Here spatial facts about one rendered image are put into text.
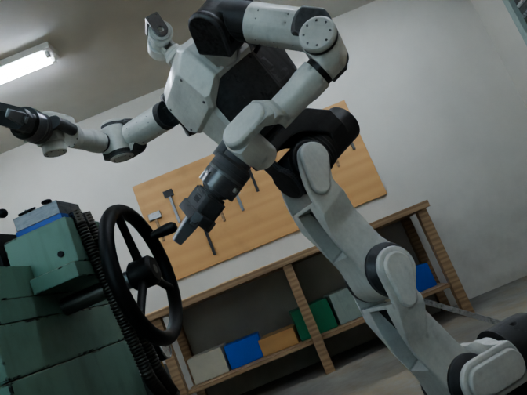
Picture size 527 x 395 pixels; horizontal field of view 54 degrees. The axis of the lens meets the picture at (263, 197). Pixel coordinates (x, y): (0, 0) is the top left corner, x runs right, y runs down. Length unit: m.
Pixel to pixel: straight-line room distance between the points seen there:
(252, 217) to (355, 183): 0.92
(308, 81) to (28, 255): 0.64
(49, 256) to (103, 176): 3.75
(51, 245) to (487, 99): 4.32
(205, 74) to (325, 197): 0.42
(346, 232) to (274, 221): 3.07
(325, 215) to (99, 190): 3.62
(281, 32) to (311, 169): 0.36
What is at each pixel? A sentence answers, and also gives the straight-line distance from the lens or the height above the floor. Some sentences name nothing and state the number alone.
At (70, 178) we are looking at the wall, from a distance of 4.89.
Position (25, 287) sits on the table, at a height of 0.86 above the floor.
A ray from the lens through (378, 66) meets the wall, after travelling 4.84.
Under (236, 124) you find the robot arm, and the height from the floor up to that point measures 1.03.
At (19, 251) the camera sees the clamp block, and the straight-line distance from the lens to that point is 1.09.
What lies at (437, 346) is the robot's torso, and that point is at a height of 0.39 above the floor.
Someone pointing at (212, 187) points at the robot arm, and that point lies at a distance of 1.07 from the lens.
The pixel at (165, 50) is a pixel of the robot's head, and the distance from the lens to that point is 1.45.
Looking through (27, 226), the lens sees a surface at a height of 0.97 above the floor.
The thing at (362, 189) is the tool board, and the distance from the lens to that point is 4.49.
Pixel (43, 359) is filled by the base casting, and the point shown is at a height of 0.73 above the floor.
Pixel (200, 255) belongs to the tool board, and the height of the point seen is 1.17.
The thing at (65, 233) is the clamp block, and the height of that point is 0.93.
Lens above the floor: 0.69
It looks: 9 degrees up
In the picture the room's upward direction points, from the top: 22 degrees counter-clockwise
